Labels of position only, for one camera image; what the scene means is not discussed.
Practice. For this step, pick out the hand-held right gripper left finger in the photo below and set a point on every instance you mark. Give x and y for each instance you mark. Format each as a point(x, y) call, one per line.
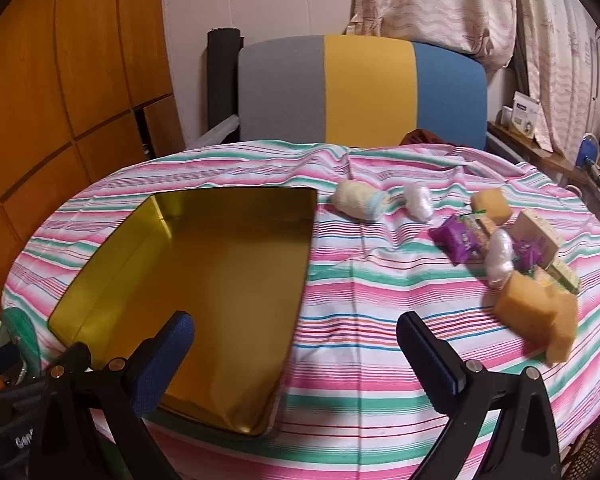
point(160, 360)

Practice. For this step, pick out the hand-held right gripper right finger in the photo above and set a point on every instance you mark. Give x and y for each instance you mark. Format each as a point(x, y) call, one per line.
point(430, 355)

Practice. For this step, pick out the large yellow sponge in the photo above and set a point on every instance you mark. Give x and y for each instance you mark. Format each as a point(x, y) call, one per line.
point(522, 310)
point(562, 330)

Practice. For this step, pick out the gold metal tin box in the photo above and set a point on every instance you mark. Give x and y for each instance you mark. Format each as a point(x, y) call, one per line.
point(220, 270)

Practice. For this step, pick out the white plastic-wrapped ball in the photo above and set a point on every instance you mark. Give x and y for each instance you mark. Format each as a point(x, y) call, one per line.
point(419, 202)
point(499, 257)

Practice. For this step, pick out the large purple snack packet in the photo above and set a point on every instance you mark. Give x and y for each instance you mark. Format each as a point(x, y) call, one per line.
point(455, 237)

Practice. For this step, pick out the cracker packet green label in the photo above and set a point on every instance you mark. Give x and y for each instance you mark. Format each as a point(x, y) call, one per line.
point(544, 277)

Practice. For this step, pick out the small purple snack packet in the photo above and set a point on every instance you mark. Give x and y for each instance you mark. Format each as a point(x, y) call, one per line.
point(527, 254)

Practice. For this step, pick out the small yellow sponge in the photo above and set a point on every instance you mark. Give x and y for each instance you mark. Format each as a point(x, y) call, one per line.
point(490, 205)

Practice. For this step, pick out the beige purple snack packet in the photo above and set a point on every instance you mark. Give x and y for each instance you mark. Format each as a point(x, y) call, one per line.
point(532, 227)

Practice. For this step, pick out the cream towel blue edge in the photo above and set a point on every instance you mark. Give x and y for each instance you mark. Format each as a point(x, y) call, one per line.
point(357, 200)

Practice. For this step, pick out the pink green striped tablecloth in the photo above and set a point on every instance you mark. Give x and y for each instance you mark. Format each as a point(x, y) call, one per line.
point(360, 310)

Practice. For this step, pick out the green plastic bag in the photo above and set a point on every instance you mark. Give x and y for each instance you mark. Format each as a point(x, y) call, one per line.
point(22, 332)

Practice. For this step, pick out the brown patterned rug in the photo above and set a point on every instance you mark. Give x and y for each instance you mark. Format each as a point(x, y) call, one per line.
point(597, 447)

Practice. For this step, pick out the brown cloth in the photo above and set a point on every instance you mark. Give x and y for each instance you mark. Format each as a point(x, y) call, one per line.
point(422, 137)

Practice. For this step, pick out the wooden shelf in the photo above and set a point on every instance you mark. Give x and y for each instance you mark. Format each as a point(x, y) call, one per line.
point(540, 155)

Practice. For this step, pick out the dark green bottle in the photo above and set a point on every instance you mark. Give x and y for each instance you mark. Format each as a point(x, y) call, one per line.
point(599, 176)

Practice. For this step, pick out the small white cup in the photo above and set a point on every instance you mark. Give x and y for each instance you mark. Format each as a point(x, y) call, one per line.
point(506, 116)

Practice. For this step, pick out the blue round gadget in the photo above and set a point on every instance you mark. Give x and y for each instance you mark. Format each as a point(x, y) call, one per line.
point(586, 152)

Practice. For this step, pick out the white blue-label box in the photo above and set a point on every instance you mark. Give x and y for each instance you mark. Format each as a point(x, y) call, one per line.
point(525, 115)

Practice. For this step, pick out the grey yellow blue chair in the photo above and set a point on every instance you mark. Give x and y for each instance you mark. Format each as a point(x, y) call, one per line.
point(365, 90)

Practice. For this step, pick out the black rolled mat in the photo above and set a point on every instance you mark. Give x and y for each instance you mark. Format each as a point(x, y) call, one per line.
point(222, 75)

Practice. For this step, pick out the wooden wardrobe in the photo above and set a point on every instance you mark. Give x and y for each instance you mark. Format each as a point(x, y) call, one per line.
point(55, 85)

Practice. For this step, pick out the pink patterned curtain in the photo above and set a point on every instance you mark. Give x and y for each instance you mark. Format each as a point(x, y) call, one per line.
point(430, 5)

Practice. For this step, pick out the white wrapped rail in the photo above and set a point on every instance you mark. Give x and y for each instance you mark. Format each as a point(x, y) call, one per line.
point(217, 130)

